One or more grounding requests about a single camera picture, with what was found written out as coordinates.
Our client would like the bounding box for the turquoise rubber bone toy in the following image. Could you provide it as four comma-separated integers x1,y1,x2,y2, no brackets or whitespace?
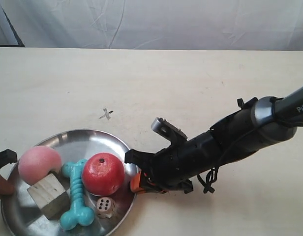
60,159,94,231

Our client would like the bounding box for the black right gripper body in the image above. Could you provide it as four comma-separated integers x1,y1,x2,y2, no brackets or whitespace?
151,132,222,195

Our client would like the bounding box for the small wooden die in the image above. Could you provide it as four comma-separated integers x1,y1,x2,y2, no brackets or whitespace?
96,197,116,219

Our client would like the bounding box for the large round metal plate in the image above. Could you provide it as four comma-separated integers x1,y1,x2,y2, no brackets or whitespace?
1,129,138,236

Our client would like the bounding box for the pale wooden cube block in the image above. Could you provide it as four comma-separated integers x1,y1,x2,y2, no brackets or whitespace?
27,173,70,220

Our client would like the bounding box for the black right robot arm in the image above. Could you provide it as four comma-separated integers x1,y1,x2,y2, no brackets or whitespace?
124,87,303,194

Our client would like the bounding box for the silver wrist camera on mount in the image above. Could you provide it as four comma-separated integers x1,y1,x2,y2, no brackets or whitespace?
151,118,187,146

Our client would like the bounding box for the white wrinkled backdrop cloth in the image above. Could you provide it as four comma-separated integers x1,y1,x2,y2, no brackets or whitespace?
0,0,303,51

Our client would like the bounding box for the red apple toy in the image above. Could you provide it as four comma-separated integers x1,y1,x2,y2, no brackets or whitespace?
82,152,125,196

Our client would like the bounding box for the pink peach toy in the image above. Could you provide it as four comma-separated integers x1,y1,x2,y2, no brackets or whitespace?
18,146,62,185

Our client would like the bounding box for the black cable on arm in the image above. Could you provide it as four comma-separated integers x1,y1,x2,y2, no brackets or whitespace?
197,98,303,194

